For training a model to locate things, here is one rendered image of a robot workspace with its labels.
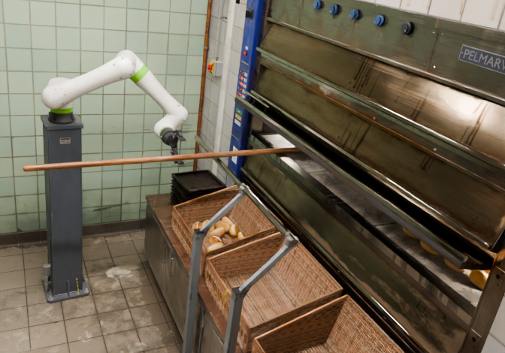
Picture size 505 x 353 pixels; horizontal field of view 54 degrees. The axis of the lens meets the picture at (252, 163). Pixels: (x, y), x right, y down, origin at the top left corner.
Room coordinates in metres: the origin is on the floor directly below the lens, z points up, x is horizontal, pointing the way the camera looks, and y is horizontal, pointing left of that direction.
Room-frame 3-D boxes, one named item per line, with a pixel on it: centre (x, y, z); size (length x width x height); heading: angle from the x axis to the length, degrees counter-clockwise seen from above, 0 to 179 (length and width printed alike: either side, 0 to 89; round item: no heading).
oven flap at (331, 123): (2.19, -0.40, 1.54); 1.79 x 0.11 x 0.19; 28
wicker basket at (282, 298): (2.05, -0.17, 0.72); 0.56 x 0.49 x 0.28; 28
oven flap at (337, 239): (2.19, -0.40, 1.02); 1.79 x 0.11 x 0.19; 28
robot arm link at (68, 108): (2.68, 1.14, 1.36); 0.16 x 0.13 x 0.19; 11
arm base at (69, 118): (2.74, 1.17, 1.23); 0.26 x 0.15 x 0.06; 33
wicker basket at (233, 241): (2.58, 0.12, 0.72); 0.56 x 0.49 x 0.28; 29
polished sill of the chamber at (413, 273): (2.20, -0.42, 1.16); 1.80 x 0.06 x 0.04; 28
